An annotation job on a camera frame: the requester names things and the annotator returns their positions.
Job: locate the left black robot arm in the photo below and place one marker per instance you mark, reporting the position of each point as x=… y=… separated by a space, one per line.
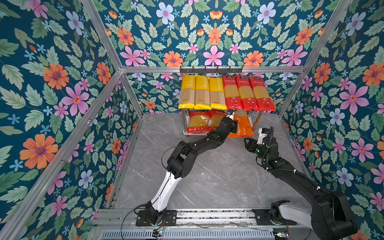
x=180 y=164

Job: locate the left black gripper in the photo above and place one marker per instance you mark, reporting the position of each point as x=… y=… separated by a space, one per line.
x=234 y=124

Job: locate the orange macaroni bag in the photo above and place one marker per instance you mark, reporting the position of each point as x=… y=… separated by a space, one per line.
x=244 y=128

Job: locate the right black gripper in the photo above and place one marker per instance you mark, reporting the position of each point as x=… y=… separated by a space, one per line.
x=252 y=144

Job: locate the red spaghetti pack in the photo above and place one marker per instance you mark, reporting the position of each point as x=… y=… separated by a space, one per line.
x=246 y=93
x=232 y=95
x=263 y=100

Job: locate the metal hook rail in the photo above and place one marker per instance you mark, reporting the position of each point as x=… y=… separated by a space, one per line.
x=211 y=70

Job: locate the red macaroni bag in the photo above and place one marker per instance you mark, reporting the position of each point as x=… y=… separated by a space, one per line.
x=216 y=117
x=200 y=123

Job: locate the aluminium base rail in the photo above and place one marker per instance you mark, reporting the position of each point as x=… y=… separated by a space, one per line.
x=243 y=218

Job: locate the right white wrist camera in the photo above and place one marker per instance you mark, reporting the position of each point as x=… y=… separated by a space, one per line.
x=263 y=132

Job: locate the yellow spaghetti pack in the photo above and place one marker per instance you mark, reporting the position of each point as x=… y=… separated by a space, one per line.
x=217 y=94
x=187 y=93
x=202 y=93

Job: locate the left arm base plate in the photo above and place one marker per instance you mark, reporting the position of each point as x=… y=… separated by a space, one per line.
x=165 y=218

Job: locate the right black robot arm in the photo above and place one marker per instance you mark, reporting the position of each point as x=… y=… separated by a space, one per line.
x=329 y=215

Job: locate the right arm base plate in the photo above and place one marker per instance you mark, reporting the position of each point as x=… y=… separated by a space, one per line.
x=267 y=217

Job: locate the white vented cable duct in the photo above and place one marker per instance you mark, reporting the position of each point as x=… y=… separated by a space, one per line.
x=188 y=234

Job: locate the white two-tier shelf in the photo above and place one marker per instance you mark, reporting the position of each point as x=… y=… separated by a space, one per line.
x=229 y=113

